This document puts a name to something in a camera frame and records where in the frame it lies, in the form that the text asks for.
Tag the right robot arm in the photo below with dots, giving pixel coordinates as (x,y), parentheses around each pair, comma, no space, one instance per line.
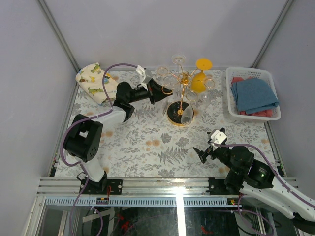
(250,173)

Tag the tall clear flute glass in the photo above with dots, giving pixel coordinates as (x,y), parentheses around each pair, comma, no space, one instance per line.
(186,113)

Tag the white plastic basket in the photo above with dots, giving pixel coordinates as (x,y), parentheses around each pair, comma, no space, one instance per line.
(246,73)

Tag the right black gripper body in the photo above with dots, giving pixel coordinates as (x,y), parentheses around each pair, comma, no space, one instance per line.
(221,154)

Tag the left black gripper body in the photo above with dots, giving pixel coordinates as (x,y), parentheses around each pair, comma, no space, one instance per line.
(140,93)

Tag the plain clear flute glass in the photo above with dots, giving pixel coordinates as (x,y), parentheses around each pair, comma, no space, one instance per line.
(164,107)

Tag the dinosaur print cloth bag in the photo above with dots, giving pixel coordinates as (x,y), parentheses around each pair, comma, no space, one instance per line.
(90,79)

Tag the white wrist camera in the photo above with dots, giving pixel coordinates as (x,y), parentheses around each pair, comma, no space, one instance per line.
(215,139)
(145,76)

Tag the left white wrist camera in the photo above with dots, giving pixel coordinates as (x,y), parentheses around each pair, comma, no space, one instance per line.
(145,76)

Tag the short clear wine glass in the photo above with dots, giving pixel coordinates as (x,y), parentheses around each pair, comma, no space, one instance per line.
(178,60)

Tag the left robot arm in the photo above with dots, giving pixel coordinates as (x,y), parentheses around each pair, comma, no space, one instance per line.
(82,138)

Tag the slim clear champagne flute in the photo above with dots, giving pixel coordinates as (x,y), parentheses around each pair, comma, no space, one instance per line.
(168,84)

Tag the blue folded cloth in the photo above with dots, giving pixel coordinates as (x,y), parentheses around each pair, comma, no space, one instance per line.
(253,95)

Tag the red cloth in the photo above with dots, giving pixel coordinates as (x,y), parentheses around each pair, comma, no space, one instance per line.
(266,113)

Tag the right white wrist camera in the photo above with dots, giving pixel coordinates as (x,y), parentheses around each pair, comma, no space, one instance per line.
(215,139)

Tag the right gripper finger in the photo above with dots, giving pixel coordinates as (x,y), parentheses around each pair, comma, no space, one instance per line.
(222,131)
(203,154)

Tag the gold wine glass rack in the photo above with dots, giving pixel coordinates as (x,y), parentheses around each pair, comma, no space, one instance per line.
(183,92)

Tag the yellow plastic goblet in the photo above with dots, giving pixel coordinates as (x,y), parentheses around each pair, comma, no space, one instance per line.
(197,84)

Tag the aluminium front rail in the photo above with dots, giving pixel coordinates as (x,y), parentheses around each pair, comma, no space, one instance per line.
(136,191)

